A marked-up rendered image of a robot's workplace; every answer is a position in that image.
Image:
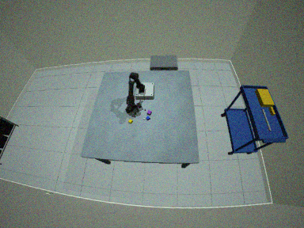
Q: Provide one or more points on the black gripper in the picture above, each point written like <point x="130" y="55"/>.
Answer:
<point x="138" y="105"/>

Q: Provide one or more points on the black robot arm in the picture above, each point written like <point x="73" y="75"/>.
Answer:
<point x="130" y="97"/>

